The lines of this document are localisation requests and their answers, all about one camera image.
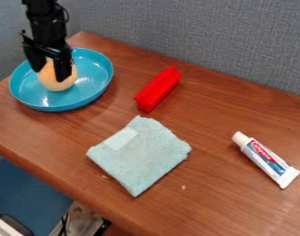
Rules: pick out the light blue folded cloth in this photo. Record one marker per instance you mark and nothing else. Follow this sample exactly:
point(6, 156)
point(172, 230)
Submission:
point(140, 154)

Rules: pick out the white toothpaste tube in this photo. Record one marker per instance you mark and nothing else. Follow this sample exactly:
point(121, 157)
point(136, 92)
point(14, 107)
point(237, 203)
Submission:
point(271, 163)

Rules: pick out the yellow orange ball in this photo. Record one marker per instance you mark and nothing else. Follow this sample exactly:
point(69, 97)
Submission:
point(49, 80)

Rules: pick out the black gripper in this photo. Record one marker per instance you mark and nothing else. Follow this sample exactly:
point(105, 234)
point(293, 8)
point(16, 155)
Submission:
point(48, 43)

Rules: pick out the blue plate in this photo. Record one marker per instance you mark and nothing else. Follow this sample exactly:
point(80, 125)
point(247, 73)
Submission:
point(96, 71)

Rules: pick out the grey object under table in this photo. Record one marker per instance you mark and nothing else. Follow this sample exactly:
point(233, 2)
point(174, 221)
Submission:
point(81, 222)

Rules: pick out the red rectangular block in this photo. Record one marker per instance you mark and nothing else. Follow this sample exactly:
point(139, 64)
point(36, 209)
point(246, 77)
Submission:
point(158, 89)

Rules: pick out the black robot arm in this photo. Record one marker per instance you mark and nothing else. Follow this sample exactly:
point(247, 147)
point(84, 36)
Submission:
point(45, 7)

